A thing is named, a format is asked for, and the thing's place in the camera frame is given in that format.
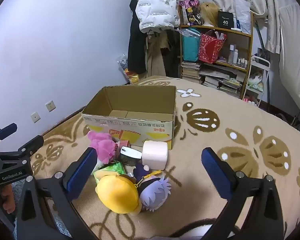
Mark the row of small bottles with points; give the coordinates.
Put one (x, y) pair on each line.
(243, 62)

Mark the beige printed blanket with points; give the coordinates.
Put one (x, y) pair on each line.
(215, 120)

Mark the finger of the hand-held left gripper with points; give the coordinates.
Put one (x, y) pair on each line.
(32, 143)
(8, 129)

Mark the red patterned bag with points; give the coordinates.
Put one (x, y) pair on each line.
(210, 47)

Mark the white metal cart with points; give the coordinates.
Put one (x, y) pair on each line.
(261, 63)

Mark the black hanging coat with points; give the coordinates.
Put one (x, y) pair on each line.
(136, 47)

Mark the dark hanging garment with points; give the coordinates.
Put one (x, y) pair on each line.
(173, 55)

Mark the messy pile of books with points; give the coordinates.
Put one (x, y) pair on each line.
(222, 81)

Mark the white puffer jacket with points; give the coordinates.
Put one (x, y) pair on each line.
(155, 7)

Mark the green tissue pack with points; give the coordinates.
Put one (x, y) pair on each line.
(112, 167)

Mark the white plastic bag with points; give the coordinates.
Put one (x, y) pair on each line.
(242, 17)

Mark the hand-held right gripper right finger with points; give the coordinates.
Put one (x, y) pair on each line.
(215, 175)

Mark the stack of books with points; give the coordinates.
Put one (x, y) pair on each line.
(190, 71)

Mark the yellow plush pouch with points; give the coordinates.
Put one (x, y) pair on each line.
(117, 195)

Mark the white fluffy toy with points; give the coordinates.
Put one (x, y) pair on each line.
(256, 78)

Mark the white curtain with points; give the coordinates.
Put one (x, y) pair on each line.
(290, 42)

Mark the clear plastic bag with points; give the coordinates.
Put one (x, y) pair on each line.
(190, 32)

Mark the tall white bottle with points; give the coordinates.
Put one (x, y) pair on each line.
(235, 56)
(231, 53)

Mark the black box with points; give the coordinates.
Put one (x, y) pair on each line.
(225, 21)

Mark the pink and white small items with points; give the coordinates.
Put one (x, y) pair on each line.
(250, 101)

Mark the purple-haired plush doll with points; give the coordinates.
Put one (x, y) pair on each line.
(152, 192)

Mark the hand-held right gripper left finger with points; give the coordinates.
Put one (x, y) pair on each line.
(82, 171)

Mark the cardboard box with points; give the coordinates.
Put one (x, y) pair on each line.
(130, 126)

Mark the white wall socket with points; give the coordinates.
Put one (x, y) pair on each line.
(35, 117)
(50, 106)

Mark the pink plush toy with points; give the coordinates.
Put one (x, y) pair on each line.
(105, 147)

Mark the beige hanging coat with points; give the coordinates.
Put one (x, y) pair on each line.
(155, 55)

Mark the wooden shelf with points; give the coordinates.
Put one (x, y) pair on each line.
(248, 55)

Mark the purple patterned bag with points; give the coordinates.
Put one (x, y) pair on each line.
(190, 12)

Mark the teal bag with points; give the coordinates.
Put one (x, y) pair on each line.
(190, 47)

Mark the blond wig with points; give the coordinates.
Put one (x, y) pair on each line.
(210, 12)

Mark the person's left hand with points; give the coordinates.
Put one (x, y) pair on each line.
(6, 201)

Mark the wrapped bouquet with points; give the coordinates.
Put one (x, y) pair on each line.
(123, 63)

